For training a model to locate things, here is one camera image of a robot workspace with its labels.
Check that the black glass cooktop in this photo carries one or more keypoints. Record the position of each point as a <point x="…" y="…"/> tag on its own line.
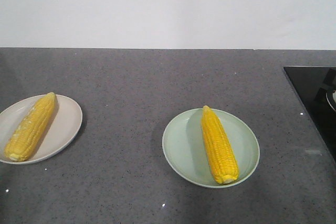
<point x="315" y="86"/>

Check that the corn cob with pale patch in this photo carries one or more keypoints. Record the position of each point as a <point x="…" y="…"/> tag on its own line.
<point x="25" y="138"/>

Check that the tall yellow corn cob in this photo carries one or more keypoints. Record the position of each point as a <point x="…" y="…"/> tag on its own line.
<point x="221" y="159"/>

